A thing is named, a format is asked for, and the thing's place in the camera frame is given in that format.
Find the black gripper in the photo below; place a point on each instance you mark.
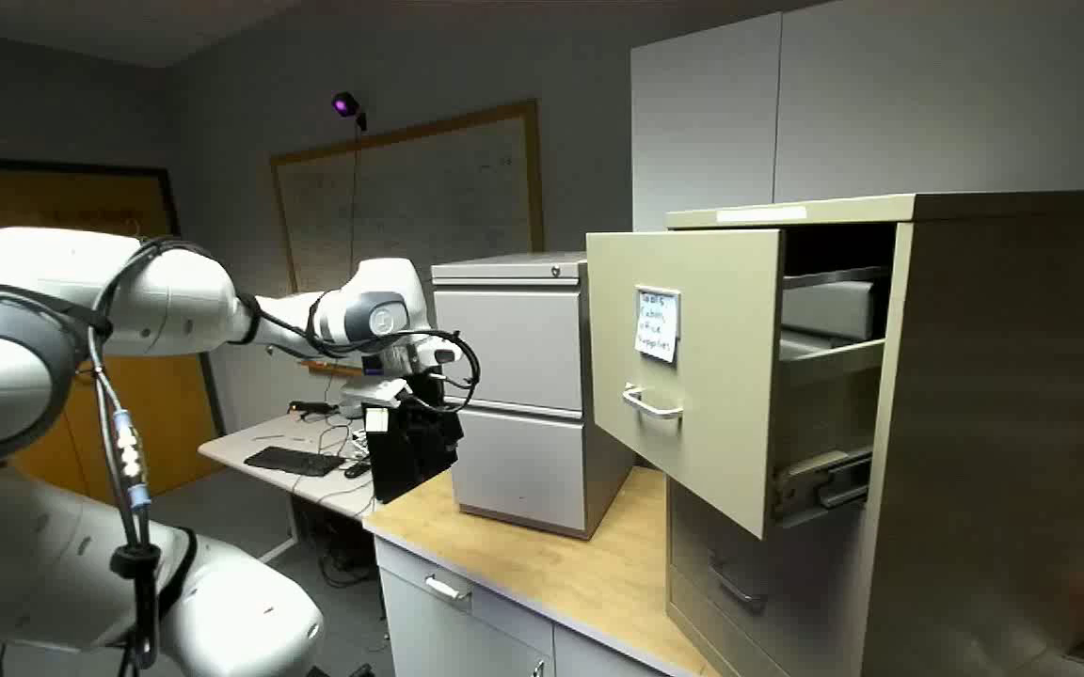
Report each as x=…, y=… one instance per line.
x=422, y=425

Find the beige file cabinet drawer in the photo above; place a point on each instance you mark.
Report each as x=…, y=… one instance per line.
x=703, y=425

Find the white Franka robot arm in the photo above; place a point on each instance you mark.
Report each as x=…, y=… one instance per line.
x=38, y=268

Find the grey cabinet drawer front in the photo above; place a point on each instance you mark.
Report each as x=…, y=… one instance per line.
x=508, y=350
x=524, y=466

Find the grey two-drawer file cabinet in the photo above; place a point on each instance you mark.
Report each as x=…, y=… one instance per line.
x=518, y=376

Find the grey base cabinet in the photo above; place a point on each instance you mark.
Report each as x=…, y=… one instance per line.
x=452, y=639

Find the grey metal drawer divider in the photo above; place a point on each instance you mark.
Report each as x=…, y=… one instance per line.
x=830, y=307

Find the beige metal file cabinet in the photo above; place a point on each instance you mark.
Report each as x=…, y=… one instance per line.
x=1004, y=439

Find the black computer mouse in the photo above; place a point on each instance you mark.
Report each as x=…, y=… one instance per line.
x=355, y=466

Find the black computer keyboard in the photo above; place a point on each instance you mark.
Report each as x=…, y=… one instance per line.
x=293, y=459

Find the light office desk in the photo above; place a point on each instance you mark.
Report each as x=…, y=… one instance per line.
x=268, y=434

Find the wooden countertop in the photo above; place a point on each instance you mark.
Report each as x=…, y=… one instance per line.
x=564, y=565

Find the yellow wooden door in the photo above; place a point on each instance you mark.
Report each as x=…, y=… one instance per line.
x=176, y=418

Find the wood-framed whiteboard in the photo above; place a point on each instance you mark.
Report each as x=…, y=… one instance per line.
x=440, y=202

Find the white handwritten paper label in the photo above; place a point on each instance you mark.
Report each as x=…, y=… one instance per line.
x=657, y=323

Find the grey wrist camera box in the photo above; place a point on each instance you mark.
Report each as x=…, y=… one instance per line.
x=385, y=402

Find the camera with purple light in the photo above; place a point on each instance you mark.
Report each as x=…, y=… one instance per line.
x=347, y=105

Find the black drawer slide rail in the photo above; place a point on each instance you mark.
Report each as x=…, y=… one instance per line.
x=820, y=486

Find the white wall cabinet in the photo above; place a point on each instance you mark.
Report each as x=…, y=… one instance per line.
x=818, y=113

